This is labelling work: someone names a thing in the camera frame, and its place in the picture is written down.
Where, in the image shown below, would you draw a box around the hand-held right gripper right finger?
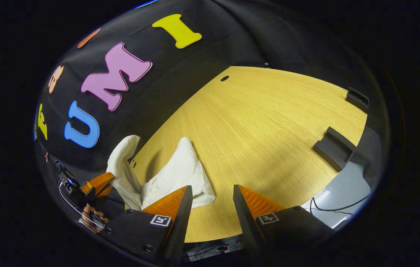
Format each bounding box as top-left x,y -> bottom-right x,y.
233,184 -> 335,262

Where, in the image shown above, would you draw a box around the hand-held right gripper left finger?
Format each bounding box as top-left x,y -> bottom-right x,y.
102,185 -> 194,266

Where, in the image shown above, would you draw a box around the white jeans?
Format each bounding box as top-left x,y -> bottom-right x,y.
106,135 -> 216,211

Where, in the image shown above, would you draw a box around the black table clamp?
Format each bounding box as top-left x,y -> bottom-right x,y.
313,126 -> 357,172
346,87 -> 370,114

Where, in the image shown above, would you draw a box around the black backdrop cloth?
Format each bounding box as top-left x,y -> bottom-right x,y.
34,0 -> 384,193

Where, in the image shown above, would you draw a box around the black floor cable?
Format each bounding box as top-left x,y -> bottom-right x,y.
309,192 -> 371,217

